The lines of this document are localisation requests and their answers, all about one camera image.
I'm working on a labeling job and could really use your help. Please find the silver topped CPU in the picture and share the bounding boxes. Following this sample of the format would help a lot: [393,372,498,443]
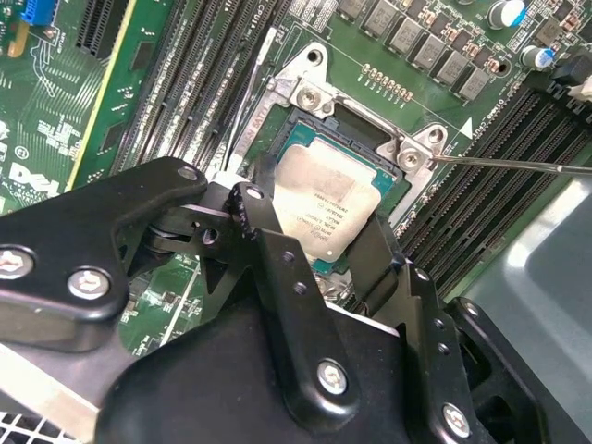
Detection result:
[272,122,403,278]

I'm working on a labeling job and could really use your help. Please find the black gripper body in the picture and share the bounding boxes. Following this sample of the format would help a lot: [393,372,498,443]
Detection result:
[94,295,438,444]

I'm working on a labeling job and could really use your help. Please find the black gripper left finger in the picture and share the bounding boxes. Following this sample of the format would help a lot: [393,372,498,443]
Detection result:
[0,154,363,420]

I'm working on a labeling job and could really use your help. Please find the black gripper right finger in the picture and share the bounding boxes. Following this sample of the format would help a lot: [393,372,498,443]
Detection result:
[344,216,574,444]

